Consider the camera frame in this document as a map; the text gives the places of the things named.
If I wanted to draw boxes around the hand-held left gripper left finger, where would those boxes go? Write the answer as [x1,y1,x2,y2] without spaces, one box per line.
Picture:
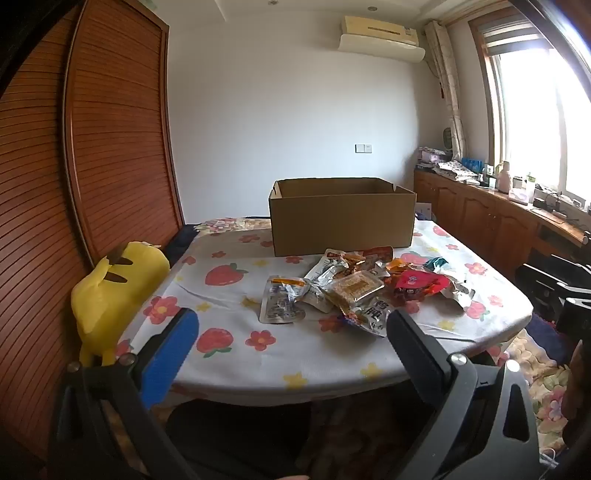
[51,308,200,480]

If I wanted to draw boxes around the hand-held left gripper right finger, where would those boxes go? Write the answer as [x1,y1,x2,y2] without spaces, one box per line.
[387,308,544,480]

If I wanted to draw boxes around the silver packet blue print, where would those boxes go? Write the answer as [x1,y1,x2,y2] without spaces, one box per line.
[336,300,398,339]

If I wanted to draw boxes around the silver packet red-orange label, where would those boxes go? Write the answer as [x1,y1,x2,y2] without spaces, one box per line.
[259,275,311,325]

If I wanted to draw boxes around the brown cardboard box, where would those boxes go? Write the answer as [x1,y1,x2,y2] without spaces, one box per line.
[269,178,417,258]

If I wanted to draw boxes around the yellow plush toy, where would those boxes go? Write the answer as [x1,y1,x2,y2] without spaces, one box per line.
[70,241,171,367]

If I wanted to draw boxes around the red round snack packet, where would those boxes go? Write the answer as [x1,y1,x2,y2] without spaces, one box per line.
[392,270,451,302]

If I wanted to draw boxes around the crumpled silver foil packet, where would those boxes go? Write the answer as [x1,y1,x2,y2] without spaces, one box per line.
[436,277,476,310]

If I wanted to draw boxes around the floral strawberry tablecloth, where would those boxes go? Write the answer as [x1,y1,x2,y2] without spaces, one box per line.
[115,217,534,407]

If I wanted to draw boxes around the clear-wrapped brown cake packet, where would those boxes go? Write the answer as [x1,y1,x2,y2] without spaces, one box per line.
[325,271,386,319]

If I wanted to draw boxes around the orange foil snack packet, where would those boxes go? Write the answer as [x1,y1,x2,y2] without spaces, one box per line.
[385,257,416,278]

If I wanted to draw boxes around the red and white snack packet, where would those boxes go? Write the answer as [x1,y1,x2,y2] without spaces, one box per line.
[344,246,394,273]

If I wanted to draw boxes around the silver packet dark print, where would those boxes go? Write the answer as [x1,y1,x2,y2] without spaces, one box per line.
[302,249,349,313]

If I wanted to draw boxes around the floral blanket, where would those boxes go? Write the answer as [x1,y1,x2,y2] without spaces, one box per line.
[485,330,578,448]

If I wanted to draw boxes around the black chair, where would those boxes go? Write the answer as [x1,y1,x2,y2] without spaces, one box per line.
[515,251,591,333]

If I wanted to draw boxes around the wooden side cabinet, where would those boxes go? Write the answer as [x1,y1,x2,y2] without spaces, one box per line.
[413,167,591,280]

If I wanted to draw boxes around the wooden slatted wardrobe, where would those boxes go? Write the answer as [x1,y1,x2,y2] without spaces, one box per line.
[0,0,185,462]

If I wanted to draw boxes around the pile of patterned cloth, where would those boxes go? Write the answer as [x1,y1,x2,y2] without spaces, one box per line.
[435,161,478,181]

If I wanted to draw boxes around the pink and white bottle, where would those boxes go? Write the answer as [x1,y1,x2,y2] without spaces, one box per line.
[495,161,513,195]

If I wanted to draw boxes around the patterned curtain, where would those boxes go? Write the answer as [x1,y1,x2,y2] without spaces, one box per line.
[424,20,469,162]

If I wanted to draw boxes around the window with wooden frame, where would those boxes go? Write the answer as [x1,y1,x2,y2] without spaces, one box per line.
[468,0,591,206]

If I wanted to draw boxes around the white wall air conditioner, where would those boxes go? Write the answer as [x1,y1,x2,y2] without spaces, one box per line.
[338,15,426,63]

